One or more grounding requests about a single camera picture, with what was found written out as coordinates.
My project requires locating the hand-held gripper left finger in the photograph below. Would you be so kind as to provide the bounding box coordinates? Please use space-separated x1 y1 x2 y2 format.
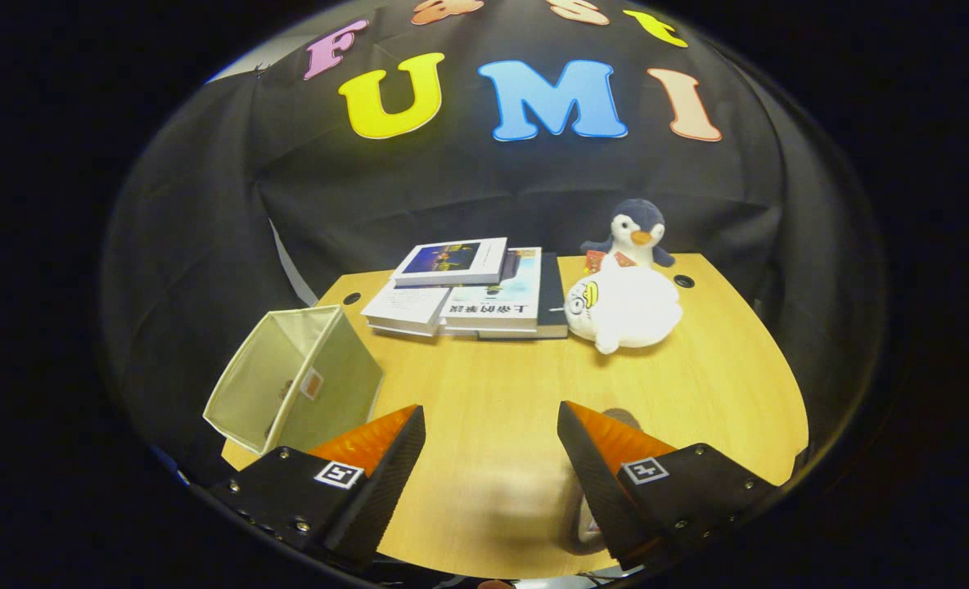
206 404 426 565

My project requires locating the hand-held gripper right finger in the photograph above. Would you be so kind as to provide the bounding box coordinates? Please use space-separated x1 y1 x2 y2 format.
557 401 780 572

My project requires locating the green fabric storage box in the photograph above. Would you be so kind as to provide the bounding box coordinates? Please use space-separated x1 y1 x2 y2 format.
203 304 385 456

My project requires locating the white plush toy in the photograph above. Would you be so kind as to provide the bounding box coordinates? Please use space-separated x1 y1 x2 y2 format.
564 266 684 355

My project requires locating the plain white book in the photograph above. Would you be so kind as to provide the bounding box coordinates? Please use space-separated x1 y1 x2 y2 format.
360 281 453 337

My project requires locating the black book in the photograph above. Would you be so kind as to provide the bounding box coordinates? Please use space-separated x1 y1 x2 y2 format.
478 252 570 340

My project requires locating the white and light blue book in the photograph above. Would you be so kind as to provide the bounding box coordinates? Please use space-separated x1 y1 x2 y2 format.
439 247 544 332

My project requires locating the book with dark blue cover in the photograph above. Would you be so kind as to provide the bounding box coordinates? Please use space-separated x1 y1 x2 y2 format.
390 237 508 288

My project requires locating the penguin plush toy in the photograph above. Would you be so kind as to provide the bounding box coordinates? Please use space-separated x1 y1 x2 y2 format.
580 199 676 271

